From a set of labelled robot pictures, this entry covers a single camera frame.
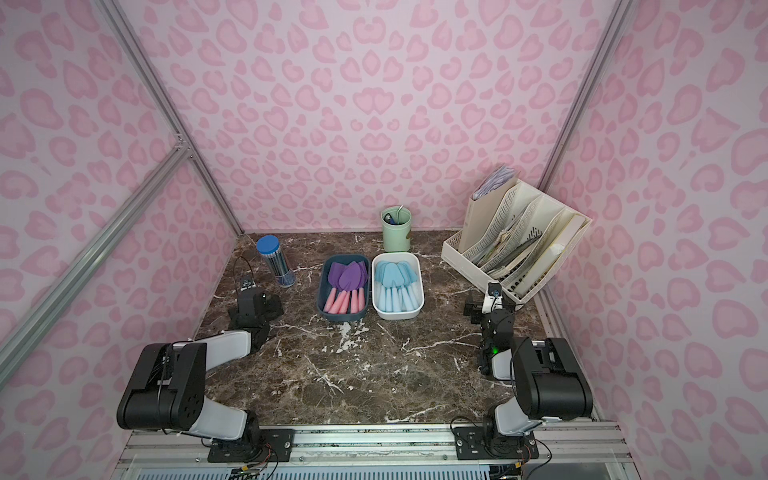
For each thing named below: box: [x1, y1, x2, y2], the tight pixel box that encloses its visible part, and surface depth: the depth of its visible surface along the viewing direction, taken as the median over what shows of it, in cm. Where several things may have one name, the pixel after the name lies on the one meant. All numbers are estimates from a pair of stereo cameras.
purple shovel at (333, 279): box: [324, 262, 347, 312], surface depth 105 cm
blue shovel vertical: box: [403, 262, 419, 310], surface depth 105 cm
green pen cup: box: [381, 205, 412, 253], surface depth 109 cm
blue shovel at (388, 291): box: [382, 282, 394, 312], surface depth 102 cm
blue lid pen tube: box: [256, 235, 296, 288], surface depth 96 cm
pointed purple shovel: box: [339, 262, 361, 314], surface depth 103 cm
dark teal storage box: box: [316, 254, 371, 322], surface depth 100 cm
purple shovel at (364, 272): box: [358, 260, 369, 312], surface depth 103 cm
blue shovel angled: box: [382, 262, 409, 312], surface depth 103 cm
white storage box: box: [371, 252, 425, 320], surface depth 100 cm
